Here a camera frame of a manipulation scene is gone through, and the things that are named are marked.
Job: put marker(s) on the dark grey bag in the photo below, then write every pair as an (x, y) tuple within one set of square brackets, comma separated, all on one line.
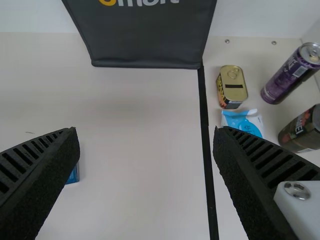
[(145, 35)]

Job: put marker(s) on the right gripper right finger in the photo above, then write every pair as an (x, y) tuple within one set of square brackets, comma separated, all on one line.
[(250, 180)]

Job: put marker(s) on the black strip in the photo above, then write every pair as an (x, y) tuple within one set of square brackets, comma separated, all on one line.
[(207, 150)]

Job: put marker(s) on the dark coffee bottle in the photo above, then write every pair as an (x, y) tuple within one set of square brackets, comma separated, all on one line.
[(300, 132)]

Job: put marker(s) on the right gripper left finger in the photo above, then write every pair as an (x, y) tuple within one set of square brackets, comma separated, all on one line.
[(37, 180)]

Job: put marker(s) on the small blue box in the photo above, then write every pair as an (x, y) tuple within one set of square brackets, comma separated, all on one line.
[(74, 176)]

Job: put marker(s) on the blue wet wipes pack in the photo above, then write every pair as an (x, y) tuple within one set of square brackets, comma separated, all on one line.
[(240, 122)]

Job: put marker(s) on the purple can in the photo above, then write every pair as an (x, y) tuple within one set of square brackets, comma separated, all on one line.
[(287, 77)]

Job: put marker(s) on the rectangular tin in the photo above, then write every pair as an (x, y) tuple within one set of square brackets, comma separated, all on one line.
[(235, 85)]

